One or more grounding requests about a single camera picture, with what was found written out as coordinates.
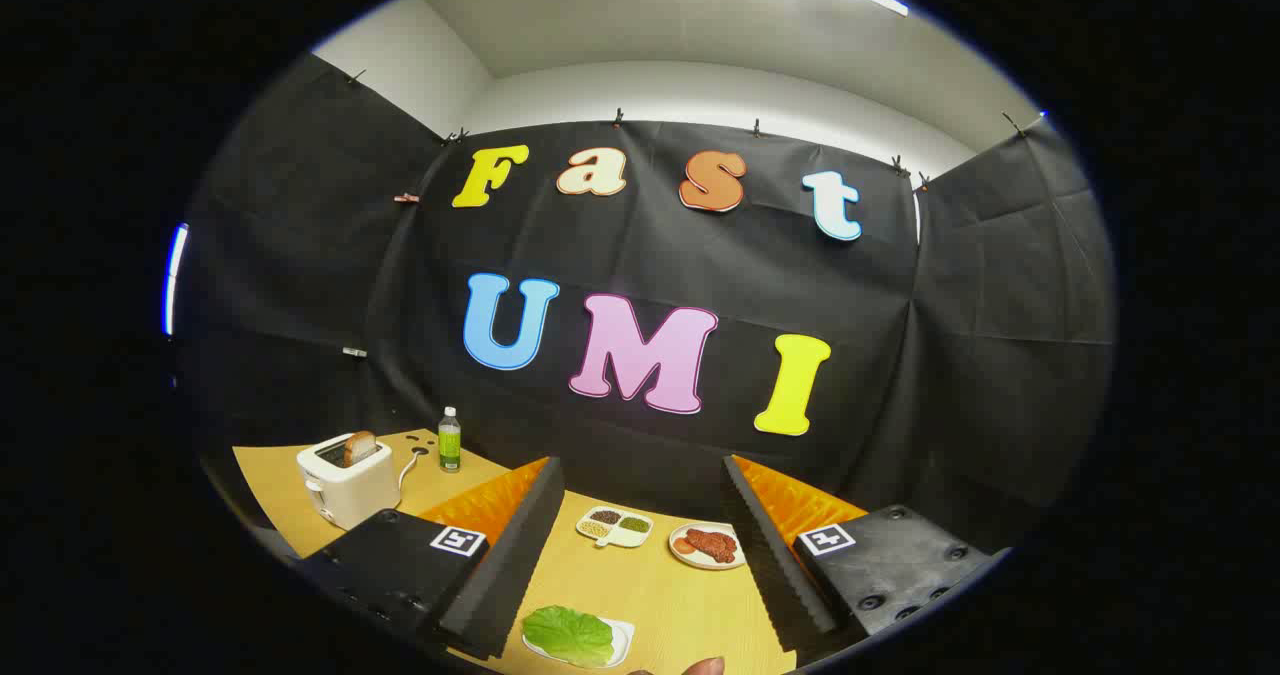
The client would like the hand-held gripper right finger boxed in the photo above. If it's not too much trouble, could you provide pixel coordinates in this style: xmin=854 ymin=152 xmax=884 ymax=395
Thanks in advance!
xmin=722 ymin=453 xmax=1006 ymax=656

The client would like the brown meat steak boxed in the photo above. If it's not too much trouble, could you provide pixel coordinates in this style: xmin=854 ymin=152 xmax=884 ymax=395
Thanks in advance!
xmin=685 ymin=527 xmax=739 ymax=564

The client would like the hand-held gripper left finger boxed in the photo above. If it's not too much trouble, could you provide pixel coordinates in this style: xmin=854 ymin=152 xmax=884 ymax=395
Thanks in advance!
xmin=300 ymin=455 xmax=566 ymax=661

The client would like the black backdrop cloth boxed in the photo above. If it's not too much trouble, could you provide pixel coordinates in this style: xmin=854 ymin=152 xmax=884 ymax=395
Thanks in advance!
xmin=175 ymin=52 xmax=1116 ymax=556

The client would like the white round plate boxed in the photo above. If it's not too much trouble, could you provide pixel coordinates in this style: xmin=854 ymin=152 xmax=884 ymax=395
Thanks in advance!
xmin=668 ymin=521 xmax=747 ymax=570

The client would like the white divided dish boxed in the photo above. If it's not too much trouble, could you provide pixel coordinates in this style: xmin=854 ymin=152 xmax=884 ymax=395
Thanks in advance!
xmin=576 ymin=506 xmax=654 ymax=549

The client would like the white toaster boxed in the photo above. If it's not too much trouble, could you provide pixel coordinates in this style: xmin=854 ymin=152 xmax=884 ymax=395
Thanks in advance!
xmin=296 ymin=432 xmax=403 ymax=531

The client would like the green lettuce leaf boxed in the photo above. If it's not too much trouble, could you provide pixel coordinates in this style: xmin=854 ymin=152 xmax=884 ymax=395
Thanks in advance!
xmin=522 ymin=605 xmax=615 ymax=668

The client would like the white square plate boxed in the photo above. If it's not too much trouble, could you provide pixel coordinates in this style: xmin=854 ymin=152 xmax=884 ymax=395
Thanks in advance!
xmin=521 ymin=615 xmax=636 ymax=670

